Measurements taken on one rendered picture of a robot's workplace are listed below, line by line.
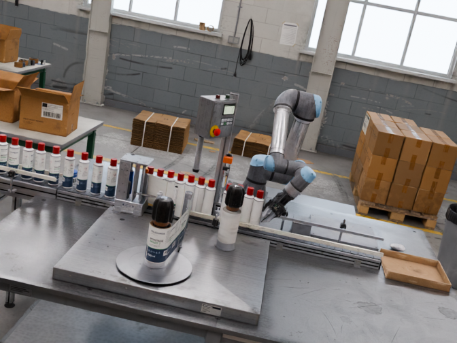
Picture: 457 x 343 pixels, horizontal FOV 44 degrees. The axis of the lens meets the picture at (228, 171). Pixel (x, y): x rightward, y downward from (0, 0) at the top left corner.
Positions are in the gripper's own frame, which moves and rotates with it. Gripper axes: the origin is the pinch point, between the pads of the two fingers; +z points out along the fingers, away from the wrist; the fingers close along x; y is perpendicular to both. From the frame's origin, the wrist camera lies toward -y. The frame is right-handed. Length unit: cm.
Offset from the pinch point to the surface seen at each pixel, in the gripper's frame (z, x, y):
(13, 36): 139, -267, -332
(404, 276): -29, 65, 13
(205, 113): -22, -56, -1
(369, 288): -17, 51, 27
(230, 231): 2.8, -13.4, 32.5
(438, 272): -37, 85, -6
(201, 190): 8.1, -32.8, 2.5
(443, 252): -17, 166, -183
